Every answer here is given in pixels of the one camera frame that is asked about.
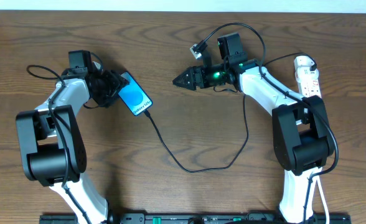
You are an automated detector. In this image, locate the blue smartphone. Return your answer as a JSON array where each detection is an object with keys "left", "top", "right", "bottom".
[{"left": 118, "top": 72, "right": 153, "bottom": 116}]

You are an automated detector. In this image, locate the black charging cable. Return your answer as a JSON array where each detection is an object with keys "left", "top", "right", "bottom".
[{"left": 143, "top": 52, "right": 317, "bottom": 174}]

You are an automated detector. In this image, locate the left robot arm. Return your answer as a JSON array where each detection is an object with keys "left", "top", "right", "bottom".
[{"left": 16, "top": 50, "right": 129, "bottom": 223}]

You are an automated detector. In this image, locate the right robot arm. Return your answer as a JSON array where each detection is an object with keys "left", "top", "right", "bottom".
[{"left": 172, "top": 32, "right": 338, "bottom": 223}]

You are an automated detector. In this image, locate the white USB charger adapter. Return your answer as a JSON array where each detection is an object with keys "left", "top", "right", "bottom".
[{"left": 294, "top": 55, "right": 317, "bottom": 75}]

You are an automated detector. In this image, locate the white power strip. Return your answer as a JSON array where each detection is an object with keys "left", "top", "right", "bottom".
[{"left": 295, "top": 67, "right": 321, "bottom": 98}]

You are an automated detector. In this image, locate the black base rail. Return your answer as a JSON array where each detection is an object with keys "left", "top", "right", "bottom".
[{"left": 39, "top": 212, "right": 352, "bottom": 224}]

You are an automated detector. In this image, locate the white power strip cord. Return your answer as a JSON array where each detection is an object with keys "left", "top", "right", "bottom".
[{"left": 315, "top": 175, "right": 331, "bottom": 224}]

